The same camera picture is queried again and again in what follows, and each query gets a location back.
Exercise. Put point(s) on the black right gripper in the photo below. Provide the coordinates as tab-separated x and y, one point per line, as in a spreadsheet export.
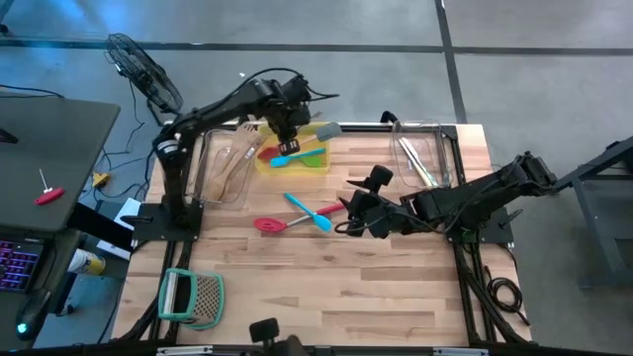
376	215

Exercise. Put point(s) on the black aluminium rig frame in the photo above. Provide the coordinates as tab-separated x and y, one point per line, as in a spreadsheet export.
361	127

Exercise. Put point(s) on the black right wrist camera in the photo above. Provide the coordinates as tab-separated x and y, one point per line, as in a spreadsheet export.
381	176

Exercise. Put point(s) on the black computer mouse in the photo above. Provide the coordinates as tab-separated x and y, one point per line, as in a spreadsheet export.
29	316

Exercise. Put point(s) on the backlit keyboard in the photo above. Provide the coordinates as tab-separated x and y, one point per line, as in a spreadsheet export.
17	267

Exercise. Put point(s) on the short blue silicone spatula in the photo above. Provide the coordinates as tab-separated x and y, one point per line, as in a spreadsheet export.
324	223

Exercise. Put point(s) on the long blue silicone spatula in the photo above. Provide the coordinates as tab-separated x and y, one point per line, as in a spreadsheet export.
279	161

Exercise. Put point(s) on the black floor fan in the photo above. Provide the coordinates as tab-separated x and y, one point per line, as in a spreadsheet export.
148	81

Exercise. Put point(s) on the silver metal bracket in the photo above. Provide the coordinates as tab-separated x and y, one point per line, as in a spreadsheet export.
183	351
460	352

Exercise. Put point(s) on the green silicone spatula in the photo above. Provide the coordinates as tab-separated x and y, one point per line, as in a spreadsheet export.
312	161

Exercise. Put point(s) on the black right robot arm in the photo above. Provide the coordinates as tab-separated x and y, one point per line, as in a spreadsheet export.
470	198

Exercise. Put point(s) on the dark metal bench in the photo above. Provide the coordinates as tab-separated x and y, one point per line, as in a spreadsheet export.
588	165

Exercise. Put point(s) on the black box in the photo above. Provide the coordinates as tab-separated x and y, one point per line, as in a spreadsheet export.
99	225

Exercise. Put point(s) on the yellow translucent plastic bin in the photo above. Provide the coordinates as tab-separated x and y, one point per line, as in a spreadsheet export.
264	169

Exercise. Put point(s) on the wooden fork spoon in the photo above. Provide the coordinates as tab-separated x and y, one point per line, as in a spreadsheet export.
242	136

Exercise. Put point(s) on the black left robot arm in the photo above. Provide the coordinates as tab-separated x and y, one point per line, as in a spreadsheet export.
217	106

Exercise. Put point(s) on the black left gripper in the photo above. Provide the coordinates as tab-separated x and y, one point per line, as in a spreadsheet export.
292	109

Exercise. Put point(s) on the black desk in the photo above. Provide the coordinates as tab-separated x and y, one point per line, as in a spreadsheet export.
59	148

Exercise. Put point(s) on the small yellow floor item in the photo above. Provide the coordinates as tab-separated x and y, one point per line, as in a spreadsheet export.
101	180

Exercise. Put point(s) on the white and yellow can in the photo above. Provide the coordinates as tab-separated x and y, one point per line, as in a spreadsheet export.
89	263

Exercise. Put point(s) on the teal framed grater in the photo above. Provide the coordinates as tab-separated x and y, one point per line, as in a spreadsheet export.
207	299

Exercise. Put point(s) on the black desk item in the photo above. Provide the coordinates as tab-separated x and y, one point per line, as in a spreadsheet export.
9	136

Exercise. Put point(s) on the large wooden spoon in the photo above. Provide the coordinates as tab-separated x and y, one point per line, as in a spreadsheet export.
217	185

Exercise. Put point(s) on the clear plastic bin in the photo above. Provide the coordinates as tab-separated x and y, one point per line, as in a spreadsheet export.
432	148
197	168

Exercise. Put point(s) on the black table clamp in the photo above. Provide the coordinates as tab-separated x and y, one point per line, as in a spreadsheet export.
388	117

